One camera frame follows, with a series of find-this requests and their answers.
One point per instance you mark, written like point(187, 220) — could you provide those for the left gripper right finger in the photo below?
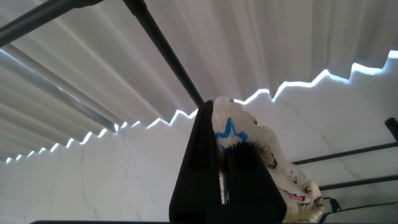
point(248, 177)

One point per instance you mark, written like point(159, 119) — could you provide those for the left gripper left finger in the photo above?
point(196, 174)

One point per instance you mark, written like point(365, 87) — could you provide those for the cream printed garment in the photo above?
point(231, 116)

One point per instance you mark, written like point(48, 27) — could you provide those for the black clothes rack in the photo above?
point(161, 46)

